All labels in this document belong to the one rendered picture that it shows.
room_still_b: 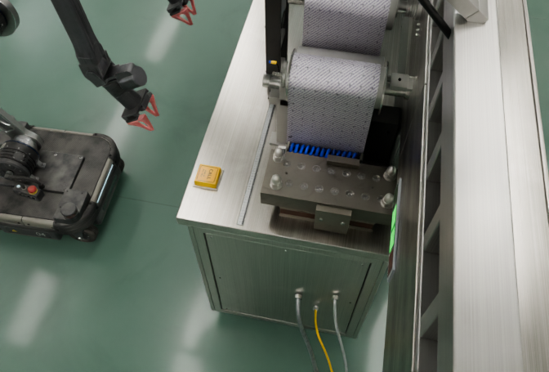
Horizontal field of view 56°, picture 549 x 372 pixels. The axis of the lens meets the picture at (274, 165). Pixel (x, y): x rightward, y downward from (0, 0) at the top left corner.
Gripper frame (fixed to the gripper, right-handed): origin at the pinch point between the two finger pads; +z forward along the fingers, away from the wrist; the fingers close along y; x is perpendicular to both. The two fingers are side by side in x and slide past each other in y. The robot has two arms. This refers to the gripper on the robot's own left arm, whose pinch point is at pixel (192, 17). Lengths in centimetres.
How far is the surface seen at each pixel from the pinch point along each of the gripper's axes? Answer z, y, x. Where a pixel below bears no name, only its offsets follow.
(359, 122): 20, -51, -60
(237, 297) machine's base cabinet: 77, -75, 13
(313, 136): 22, -51, -45
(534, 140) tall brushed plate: 13, -74, -103
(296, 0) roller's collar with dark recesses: -5, -22, -49
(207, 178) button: 20, -60, -10
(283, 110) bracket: 17, -42, -36
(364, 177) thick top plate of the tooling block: 34, -60, -57
